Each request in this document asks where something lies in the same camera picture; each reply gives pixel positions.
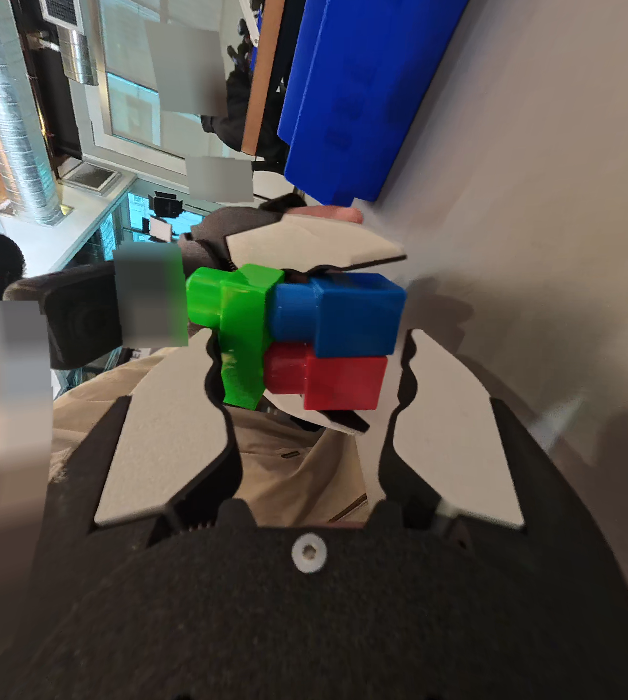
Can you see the red mega block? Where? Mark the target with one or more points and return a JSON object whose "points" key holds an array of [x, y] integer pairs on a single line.
{"points": [[330, 377]]}

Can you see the green mega block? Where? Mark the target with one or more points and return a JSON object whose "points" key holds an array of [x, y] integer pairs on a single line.
{"points": [[237, 328]]}

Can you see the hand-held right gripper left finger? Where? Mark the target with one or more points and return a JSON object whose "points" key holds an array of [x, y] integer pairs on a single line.
{"points": [[161, 438]]}

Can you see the blue storage bin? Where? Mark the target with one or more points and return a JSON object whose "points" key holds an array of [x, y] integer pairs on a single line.
{"points": [[369, 88]]}

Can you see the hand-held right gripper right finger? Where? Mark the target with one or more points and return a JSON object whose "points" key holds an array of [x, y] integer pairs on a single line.
{"points": [[456, 438]]}

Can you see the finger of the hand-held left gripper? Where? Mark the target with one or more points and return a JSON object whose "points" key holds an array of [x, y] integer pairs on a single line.
{"points": [[314, 246], [336, 419]]}

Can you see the blue mega block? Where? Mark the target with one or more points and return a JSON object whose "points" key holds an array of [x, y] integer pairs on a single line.
{"points": [[341, 317]]}

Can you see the person's beige jacket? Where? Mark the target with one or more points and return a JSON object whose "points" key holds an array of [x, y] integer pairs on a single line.
{"points": [[281, 470]]}

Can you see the person's left hand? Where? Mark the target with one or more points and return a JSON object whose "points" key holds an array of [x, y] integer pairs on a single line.
{"points": [[327, 213]]}

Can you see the wooden table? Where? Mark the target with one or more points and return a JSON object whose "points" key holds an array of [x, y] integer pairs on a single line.
{"points": [[261, 77]]}

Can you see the silver ventilation duct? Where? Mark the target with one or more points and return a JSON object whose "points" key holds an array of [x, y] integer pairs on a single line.
{"points": [[19, 109]]}

